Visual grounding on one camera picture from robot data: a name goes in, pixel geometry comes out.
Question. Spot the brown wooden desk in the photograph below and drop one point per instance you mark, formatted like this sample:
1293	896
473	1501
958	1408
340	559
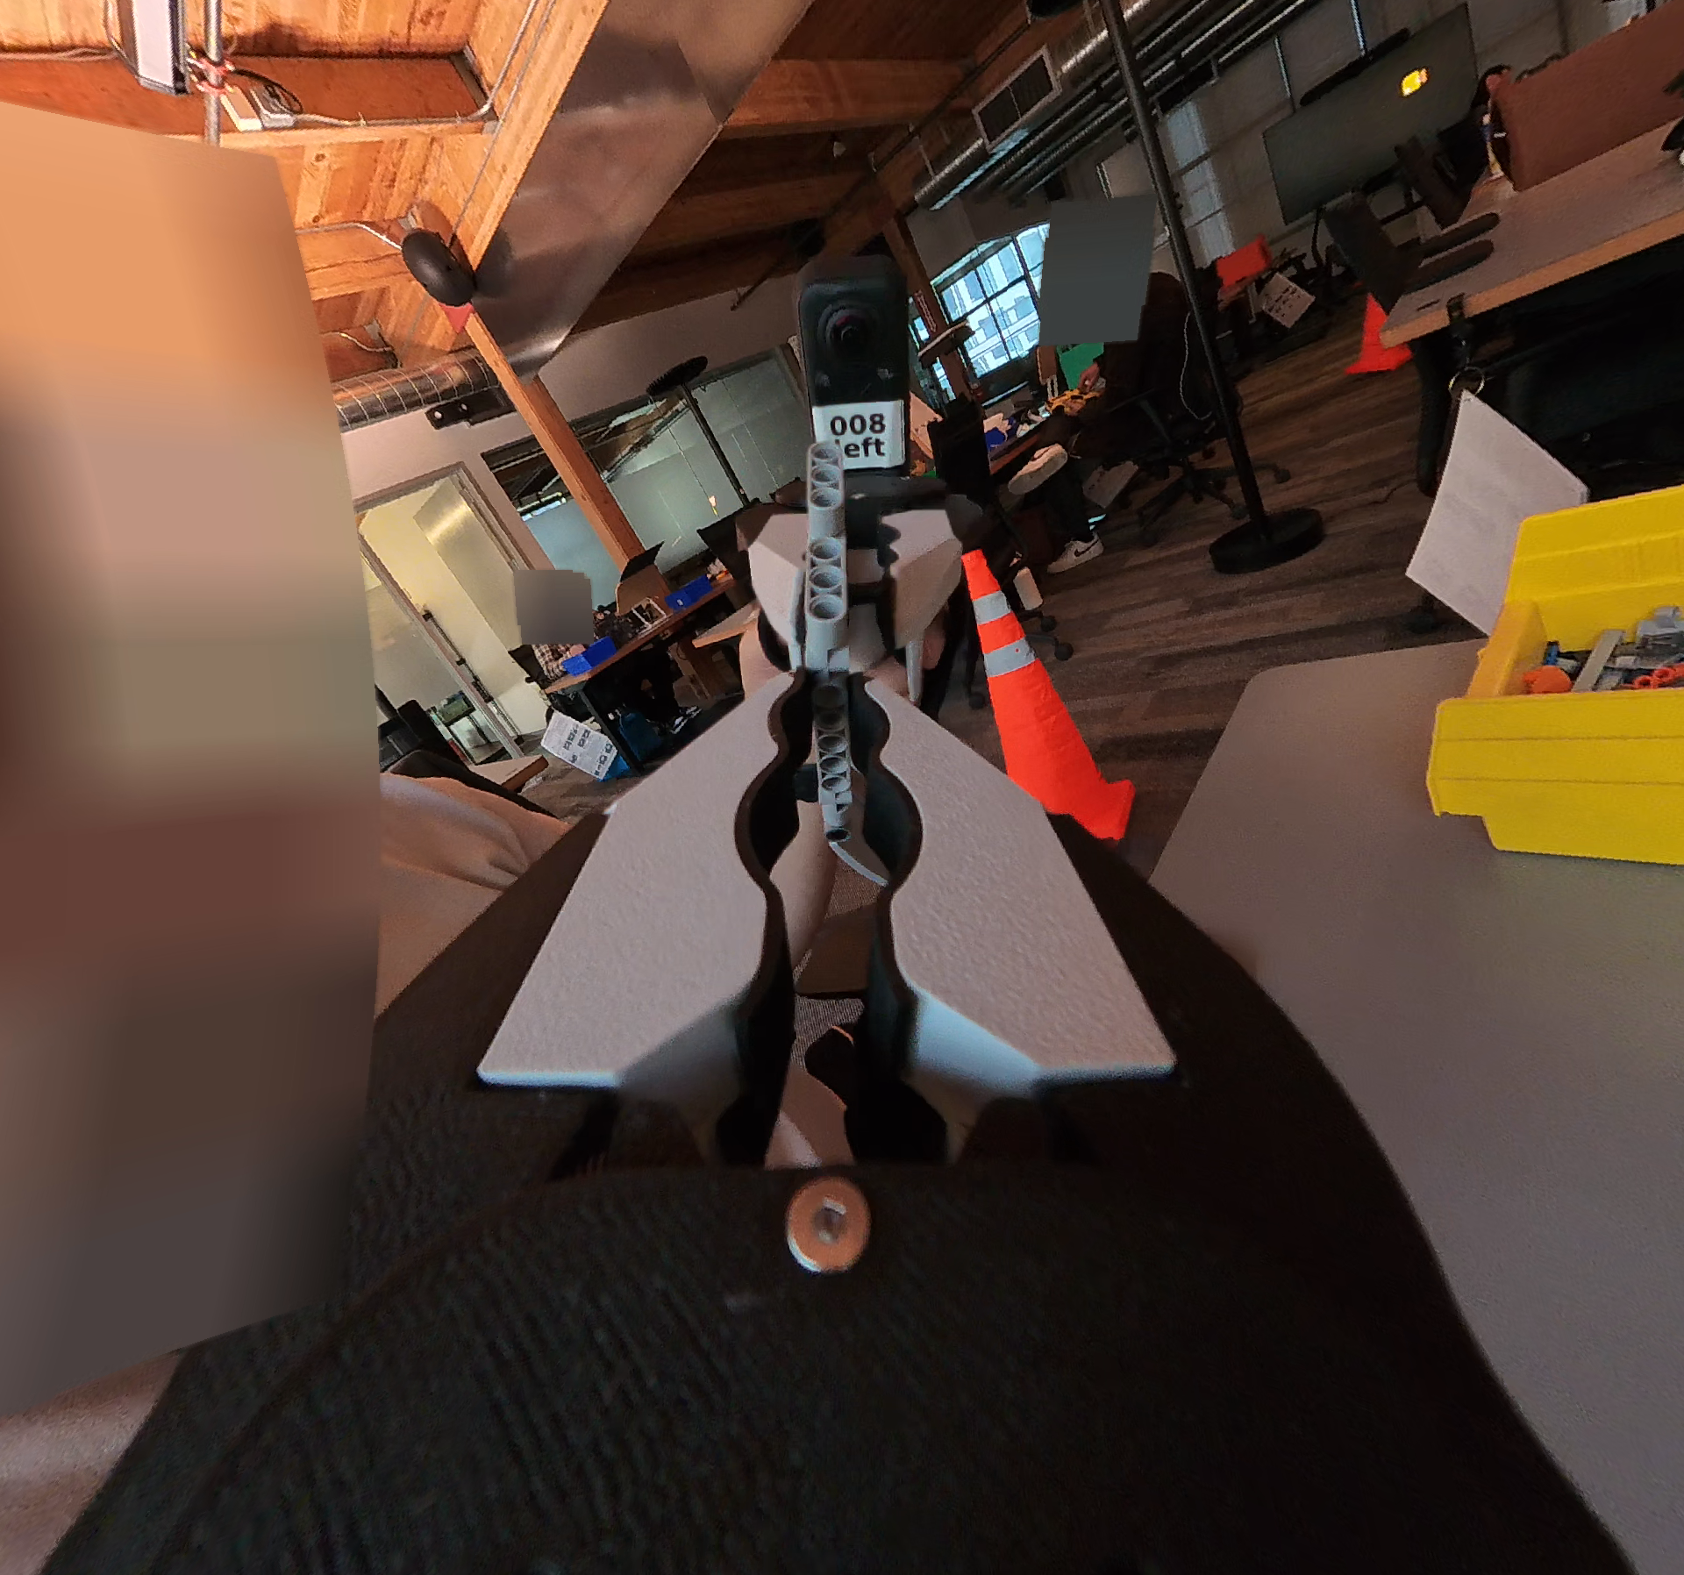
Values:
632	648

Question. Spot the silver spiral duct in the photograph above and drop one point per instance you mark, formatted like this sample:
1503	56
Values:
422	395

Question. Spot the black dome speaker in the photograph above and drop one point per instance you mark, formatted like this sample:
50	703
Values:
442	267

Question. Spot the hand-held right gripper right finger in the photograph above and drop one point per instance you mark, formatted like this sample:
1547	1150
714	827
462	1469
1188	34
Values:
1015	944

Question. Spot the white printed sign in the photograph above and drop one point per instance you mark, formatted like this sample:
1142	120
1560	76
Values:
1290	300

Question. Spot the pile of building bricks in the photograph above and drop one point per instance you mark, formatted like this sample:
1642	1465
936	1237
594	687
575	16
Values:
1612	661

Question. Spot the black office chair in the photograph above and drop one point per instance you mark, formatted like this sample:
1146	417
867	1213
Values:
1191	444

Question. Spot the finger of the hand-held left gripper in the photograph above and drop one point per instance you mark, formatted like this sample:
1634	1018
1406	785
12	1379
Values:
779	575
938	563

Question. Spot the grey building brick assembly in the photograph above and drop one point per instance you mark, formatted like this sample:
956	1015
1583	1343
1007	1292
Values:
827	575

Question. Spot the person's left forearm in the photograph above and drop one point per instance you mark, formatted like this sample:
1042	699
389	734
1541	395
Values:
803	893

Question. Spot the large dark wall screen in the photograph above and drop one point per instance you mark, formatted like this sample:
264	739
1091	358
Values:
1370	116

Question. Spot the brown cardboard sheet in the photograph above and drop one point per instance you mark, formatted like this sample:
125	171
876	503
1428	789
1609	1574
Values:
1592	103

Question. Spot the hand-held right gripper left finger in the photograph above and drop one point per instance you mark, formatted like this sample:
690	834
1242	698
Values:
632	944

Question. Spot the person's left hand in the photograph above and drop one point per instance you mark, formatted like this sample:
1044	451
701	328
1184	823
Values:
774	656

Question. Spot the wooden post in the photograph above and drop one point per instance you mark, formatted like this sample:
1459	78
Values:
566	444

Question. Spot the white printed box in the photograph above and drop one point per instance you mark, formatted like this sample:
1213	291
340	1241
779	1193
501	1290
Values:
579	747

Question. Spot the yellow plastic bin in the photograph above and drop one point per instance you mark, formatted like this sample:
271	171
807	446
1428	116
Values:
1554	774

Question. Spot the pale office desk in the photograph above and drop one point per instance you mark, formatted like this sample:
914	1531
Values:
1554	235

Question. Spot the green paper bag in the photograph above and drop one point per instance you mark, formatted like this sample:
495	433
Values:
1082	366

